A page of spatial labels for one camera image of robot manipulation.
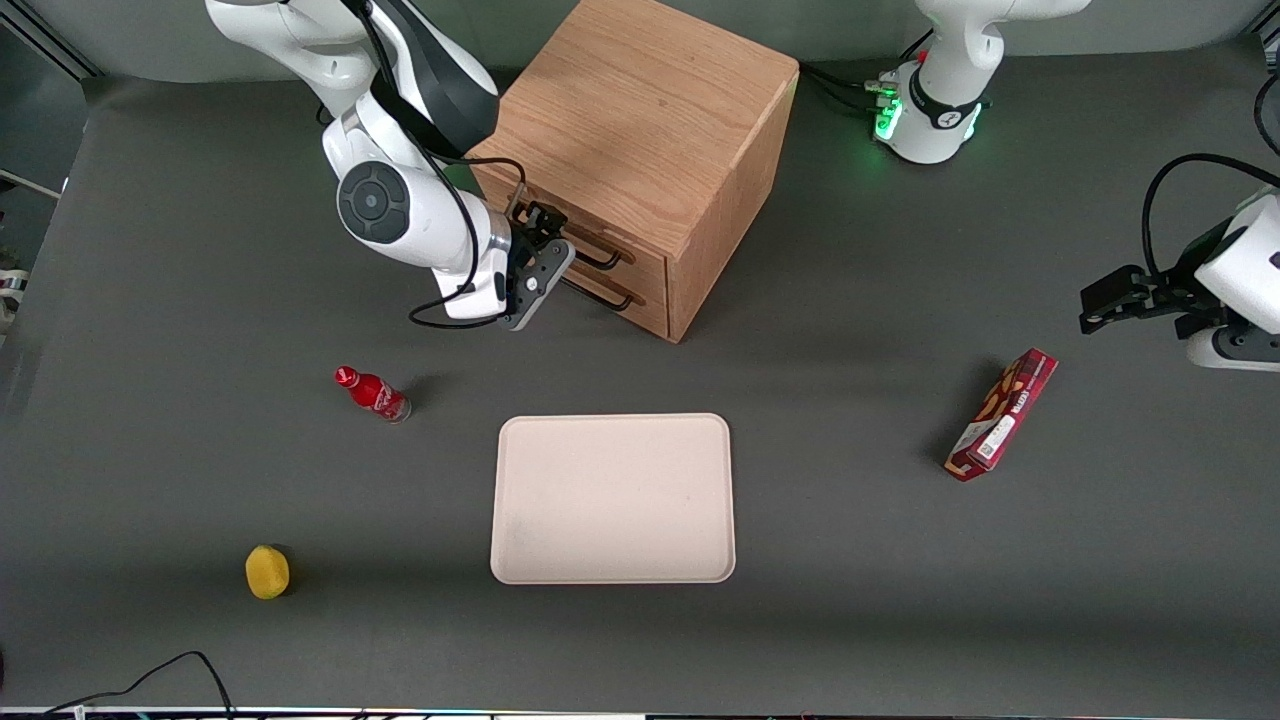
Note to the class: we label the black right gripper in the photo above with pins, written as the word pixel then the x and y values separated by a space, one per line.
pixel 527 232

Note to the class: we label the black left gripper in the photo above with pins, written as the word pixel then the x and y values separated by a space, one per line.
pixel 1176 289

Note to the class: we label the wooden drawer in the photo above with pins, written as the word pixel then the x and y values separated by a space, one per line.
pixel 655 315
pixel 645 268

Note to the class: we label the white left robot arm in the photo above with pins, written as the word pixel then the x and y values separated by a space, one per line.
pixel 950 90

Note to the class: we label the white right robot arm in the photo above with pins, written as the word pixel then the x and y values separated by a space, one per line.
pixel 400 200

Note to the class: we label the wooden oak cabinet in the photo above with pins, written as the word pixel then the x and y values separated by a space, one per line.
pixel 640 110

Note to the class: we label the red snack box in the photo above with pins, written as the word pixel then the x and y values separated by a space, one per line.
pixel 1005 415

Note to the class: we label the red soda bottle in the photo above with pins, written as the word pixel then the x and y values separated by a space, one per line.
pixel 375 395

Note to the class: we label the beige plastic tray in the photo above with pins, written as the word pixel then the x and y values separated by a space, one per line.
pixel 612 498

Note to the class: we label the yellow sponge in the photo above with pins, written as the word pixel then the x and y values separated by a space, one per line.
pixel 267 572

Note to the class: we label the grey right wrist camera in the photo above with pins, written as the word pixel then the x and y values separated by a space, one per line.
pixel 540 285

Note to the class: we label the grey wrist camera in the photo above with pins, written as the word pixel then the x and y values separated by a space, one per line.
pixel 540 285
pixel 1235 350

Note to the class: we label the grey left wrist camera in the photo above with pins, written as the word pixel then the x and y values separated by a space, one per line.
pixel 1235 350

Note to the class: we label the aluminium frame rail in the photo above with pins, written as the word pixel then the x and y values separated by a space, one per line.
pixel 60 45

